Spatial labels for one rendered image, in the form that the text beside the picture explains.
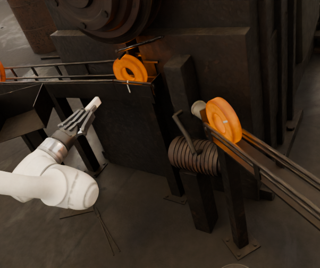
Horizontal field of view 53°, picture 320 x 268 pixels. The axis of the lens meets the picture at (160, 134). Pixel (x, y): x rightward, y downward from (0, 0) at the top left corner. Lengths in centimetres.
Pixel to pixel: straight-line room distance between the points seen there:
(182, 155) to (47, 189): 54
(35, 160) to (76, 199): 21
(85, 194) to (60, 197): 7
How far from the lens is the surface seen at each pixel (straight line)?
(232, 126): 96
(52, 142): 109
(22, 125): 163
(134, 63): 131
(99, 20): 116
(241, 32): 115
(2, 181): 86
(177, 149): 124
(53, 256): 183
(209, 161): 119
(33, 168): 103
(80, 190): 92
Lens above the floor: 134
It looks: 38 degrees down
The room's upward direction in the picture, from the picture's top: 17 degrees counter-clockwise
